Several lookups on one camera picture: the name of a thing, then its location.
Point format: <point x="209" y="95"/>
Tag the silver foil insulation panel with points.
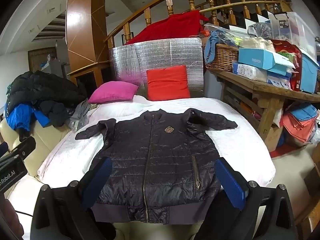
<point x="130" y="62"/>

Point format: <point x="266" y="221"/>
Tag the red cloth on railing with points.
<point x="181" y="25"/>

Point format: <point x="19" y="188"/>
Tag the red snack bag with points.
<point x="293" y="53"/>

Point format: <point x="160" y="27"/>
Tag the black clothes pile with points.
<point x="54" y="96"/>

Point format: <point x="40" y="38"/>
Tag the clear plastic storage bin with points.
<point x="290" y="27"/>

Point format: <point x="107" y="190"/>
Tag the blue cloth in basket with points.
<point x="217" y="37"/>

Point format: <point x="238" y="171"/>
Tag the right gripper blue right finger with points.
<point x="233" y="183"/>

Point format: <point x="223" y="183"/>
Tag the magenta pillow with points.
<point x="113" y="91"/>

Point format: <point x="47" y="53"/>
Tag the light blue cardboard box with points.
<point x="265" y="59"/>

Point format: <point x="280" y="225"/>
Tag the stack of coral cloths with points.
<point x="300" y="121"/>

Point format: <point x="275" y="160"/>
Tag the blue plastic bin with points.
<point x="308" y="73"/>

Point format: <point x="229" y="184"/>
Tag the wooden side table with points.
<point x="258" y="102"/>

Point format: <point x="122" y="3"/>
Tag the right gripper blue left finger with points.
<point x="94" y="181"/>

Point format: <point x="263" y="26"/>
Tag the blue garment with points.
<point x="23" y="115"/>

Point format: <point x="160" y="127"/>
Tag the white pink bed blanket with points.
<point x="242" y="147"/>

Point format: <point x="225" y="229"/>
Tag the wicker basket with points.
<point x="225" y="55"/>

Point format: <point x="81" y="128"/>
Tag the grey folded garment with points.
<point x="79" y="117"/>

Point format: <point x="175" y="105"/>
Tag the red pillow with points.
<point x="167" y="83"/>

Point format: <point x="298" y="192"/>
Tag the brown wooden pillar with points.
<point x="85" y="34"/>

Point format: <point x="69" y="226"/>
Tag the black quilted jacket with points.
<point x="162" y="166"/>

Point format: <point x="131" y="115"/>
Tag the white patterned tissue pack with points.
<point x="250" y="72"/>

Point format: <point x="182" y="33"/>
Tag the cream sofa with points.
<point x="37" y="148"/>

